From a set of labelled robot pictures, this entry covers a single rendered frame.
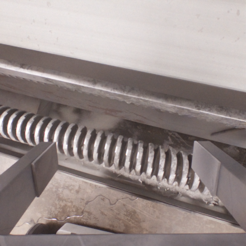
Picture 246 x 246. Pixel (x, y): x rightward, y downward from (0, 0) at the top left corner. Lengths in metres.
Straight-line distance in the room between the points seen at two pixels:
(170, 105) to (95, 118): 0.40
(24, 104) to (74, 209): 0.64
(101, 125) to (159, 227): 0.63
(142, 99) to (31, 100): 0.44
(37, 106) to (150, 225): 0.74
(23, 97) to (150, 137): 0.38
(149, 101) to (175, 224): 0.87
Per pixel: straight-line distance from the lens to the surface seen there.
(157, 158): 0.19
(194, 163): 0.17
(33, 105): 0.56
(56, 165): 0.17
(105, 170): 0.53
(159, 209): 0.97
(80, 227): 0.97
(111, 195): 0.96
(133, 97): 0.17
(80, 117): 0.56
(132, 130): 0.52
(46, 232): 1.08
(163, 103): 0.17
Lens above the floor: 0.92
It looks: 79 degrees down
